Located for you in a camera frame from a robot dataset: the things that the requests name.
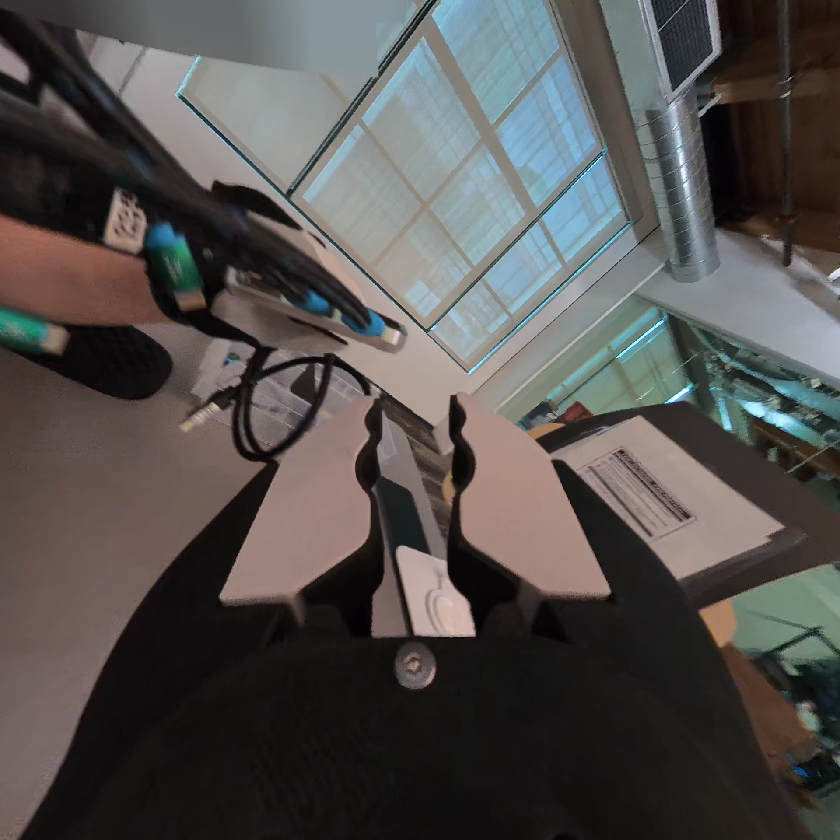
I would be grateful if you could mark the white ventilation unit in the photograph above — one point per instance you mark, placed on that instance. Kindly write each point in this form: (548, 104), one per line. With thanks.
(686, 39)

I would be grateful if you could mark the black chair armrest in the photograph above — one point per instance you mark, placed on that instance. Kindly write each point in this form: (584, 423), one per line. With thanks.
(118, 364)

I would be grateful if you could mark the plastic bag with label sheet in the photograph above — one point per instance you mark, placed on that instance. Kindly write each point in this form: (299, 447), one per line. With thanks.
(715, 505)

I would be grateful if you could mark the grey ceiling pipe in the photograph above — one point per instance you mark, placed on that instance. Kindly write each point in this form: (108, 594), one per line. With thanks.
(785, 131)

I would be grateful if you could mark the silver air duct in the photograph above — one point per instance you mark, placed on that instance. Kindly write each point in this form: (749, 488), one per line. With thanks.
(682, 197)

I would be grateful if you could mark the white stand base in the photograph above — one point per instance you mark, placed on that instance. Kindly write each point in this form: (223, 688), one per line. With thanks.
(423, 577)

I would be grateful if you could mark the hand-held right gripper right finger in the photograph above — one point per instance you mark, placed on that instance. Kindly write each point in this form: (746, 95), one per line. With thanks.
(518, 518)

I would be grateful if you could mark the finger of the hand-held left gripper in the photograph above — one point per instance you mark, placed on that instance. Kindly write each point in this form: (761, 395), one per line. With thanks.
(282, 246)
(282, 325)

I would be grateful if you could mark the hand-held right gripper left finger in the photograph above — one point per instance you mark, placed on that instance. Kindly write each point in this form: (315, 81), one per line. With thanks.
(308, 518)

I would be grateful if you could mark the large grid window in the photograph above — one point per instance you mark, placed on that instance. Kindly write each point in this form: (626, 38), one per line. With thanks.
(459, 164)

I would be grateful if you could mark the clear plastic bin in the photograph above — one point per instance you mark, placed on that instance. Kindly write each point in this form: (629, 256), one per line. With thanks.
(295, 394)

